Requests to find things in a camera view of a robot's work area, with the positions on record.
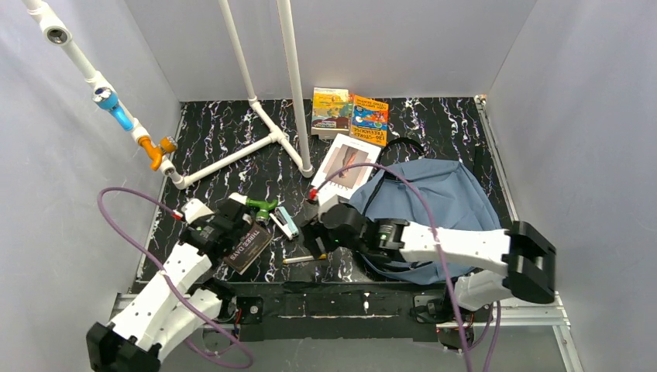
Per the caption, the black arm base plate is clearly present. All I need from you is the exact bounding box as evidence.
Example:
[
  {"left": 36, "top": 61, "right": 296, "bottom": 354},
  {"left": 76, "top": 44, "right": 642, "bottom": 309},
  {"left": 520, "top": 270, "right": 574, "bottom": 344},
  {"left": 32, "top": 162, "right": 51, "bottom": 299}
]
[{"left": 200, "top": 278, "right": 445, "bottom": 342}]

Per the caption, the green white pipe fitting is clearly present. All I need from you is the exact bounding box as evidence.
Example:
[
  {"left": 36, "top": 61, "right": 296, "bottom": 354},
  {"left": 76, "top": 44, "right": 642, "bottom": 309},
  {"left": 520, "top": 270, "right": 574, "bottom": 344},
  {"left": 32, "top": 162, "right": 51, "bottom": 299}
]
[{"left": 229, "top": 192, "right": 278, "bottom": 222}]

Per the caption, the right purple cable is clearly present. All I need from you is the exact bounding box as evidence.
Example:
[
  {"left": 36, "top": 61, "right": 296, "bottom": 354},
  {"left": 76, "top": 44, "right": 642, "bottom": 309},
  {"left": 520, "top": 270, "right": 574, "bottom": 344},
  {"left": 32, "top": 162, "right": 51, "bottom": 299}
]
[{"left": 313, "top": 162, "right": 502, "bottom": 372}]

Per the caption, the dark Three Days book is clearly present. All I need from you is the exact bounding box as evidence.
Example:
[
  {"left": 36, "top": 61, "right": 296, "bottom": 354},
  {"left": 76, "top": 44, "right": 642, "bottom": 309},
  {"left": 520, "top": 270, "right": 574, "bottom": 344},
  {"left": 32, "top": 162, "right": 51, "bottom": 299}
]
[{"left": 223, "top": 223, "right": 273, "bottom": 274}]

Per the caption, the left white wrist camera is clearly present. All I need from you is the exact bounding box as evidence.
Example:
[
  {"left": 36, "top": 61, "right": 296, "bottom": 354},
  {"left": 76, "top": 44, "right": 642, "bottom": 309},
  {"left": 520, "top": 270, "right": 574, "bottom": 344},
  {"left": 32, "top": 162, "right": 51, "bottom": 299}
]
[{"left": 171, "top": 198, "right": 214, "bottom": 224}]

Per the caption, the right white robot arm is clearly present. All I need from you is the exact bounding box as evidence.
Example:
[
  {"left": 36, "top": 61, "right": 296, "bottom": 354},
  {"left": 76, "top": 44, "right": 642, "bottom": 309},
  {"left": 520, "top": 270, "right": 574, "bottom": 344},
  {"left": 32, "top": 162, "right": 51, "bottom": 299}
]
[{"left": 295, "top": 201, "right": 556, "bottom": 311}]

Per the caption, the blue student backpack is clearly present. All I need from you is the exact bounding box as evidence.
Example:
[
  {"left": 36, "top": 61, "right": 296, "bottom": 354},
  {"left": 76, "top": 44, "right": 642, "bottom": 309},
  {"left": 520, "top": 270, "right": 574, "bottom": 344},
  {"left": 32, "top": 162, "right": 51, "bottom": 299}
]
[{"left": 349, "top": 159, "right": 501, "bottom": 285}]

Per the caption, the white yellow marker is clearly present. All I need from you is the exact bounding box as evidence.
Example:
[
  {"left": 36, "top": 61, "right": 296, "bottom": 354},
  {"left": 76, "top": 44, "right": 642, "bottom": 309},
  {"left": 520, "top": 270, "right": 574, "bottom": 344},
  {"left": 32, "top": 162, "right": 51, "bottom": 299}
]
[{"left": 283, "top": 254, "right": 327, "bottom": 265}]

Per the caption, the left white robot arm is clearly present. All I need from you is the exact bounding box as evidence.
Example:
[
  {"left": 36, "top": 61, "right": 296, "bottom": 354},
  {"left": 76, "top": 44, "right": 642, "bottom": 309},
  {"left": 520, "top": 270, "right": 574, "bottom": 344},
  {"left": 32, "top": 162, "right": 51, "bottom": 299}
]
[{"left": 86, "top": 198, "right": 253, "bottom": 371}]

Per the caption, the orange treehouse book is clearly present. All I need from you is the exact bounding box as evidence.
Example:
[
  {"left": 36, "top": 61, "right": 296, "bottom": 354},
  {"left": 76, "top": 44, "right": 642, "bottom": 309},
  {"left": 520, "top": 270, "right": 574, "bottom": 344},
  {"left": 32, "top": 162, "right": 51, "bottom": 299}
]
[{"left": 349, "top": 95, "right": 389, "bottom": 147}]

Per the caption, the aluminium rail frame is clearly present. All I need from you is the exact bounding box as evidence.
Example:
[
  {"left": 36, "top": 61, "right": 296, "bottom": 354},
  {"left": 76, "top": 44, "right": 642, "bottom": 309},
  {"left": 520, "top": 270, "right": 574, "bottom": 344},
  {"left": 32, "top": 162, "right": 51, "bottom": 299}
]
[{"left": 95, "top": 292, "right": 586, "bottom": 372}]

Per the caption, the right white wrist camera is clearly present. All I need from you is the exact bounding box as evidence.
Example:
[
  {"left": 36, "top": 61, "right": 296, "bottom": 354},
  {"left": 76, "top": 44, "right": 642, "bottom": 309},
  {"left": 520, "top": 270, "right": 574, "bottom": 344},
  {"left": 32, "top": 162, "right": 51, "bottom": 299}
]
[{"left": 307, "top": 188, "right": 342, "bottom": 220}]

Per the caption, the white blue stapler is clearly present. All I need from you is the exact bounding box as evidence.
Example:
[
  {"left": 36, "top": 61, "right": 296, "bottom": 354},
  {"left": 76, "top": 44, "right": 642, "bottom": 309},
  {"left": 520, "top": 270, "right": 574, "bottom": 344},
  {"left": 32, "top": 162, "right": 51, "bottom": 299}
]
[{"left": 269, "top": 205, "right": 299, "bottom": 240}]

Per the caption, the orange pipe valve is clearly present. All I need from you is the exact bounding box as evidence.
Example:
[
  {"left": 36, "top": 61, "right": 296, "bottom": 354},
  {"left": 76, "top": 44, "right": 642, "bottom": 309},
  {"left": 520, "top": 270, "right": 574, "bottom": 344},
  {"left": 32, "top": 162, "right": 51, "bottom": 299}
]
[{"left": 136, "top": 136, "right": 177, "bottom": 171}]

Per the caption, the yellow illustrated book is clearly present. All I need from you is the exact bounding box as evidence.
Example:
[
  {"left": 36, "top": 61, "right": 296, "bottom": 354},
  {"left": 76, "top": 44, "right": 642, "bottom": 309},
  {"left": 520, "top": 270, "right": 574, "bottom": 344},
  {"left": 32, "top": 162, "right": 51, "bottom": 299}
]
[{"left": 311, "top": 87, "right": 353, "bottom": 140}]

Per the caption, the white PVC pipe frame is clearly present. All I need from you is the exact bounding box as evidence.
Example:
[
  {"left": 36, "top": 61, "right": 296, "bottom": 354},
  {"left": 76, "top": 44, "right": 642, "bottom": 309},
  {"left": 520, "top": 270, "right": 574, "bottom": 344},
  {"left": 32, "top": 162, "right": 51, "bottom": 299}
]
[{"left": 20, "top": 0, "right": 315, "bottom": 191}]

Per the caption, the blue pipe valve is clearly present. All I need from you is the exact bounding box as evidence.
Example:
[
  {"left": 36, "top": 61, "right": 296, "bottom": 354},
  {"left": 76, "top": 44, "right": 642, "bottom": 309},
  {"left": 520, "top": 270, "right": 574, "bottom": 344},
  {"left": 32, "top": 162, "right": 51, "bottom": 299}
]
[{"left": 92, "top": 87, "right": 134, "bottom": 132}]

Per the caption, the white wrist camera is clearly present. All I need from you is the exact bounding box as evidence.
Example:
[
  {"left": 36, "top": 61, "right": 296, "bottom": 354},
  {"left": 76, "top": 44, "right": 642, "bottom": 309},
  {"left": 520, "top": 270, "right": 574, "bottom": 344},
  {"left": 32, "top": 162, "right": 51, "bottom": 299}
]
[
  {"left": 307, "top": 188, "right": 342, "bottom": 220},
  {"left": 171, "top": 198, "right": 214, "bottom": 224}
]

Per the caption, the white art book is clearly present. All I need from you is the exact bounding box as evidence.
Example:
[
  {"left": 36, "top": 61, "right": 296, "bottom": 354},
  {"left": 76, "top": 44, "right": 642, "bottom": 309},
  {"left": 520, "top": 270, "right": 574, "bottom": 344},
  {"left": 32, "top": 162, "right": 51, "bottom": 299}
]
[{"left": 311, "top": 133, "right": 384, "bottom": 202}]

